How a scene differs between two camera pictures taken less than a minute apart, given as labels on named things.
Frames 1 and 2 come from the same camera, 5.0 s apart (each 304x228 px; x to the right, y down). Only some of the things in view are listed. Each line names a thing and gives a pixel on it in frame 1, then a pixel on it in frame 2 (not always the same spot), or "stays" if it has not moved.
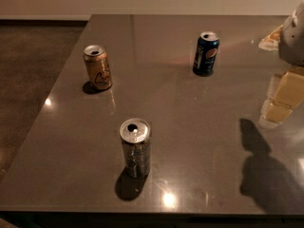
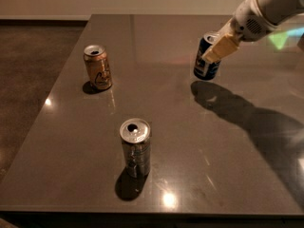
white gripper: [293, 40] to [248, 25]
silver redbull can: [135, 134] stays
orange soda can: [98, 67] stays
